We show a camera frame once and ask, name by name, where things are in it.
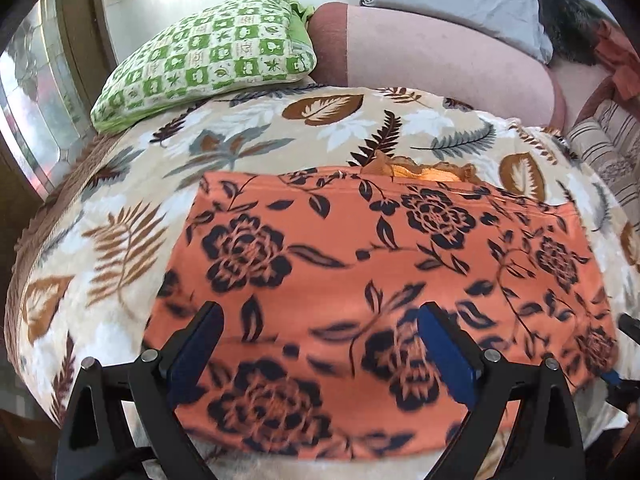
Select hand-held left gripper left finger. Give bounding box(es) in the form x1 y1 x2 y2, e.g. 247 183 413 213
55 301 225 480

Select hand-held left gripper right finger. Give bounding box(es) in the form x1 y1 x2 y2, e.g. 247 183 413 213
417 301 586 480

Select orange floral garment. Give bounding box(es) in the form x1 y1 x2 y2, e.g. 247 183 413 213
142 167 621 461

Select leaf-print blanket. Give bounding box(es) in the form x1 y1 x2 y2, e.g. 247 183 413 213
5 85 640 480

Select striped cushion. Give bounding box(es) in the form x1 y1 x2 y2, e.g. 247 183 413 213
565 80 640 211

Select yellow ruffled cloth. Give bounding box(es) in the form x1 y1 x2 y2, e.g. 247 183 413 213
367 150 483 183

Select brown wooden furniture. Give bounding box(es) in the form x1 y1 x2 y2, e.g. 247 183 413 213
0 407 61 480

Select rust orange cloth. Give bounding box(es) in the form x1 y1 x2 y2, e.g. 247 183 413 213
595 17 640 103

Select dark furry cloth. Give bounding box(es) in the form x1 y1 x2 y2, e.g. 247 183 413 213
537 0 608 68

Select green patterned pillow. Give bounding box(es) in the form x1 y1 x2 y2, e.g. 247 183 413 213
90 0 318 135

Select pink bolster pillow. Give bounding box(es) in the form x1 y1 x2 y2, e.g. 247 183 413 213
307 1 618 136

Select window with wooden frame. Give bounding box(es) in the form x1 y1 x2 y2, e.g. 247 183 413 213
0 0 116 196

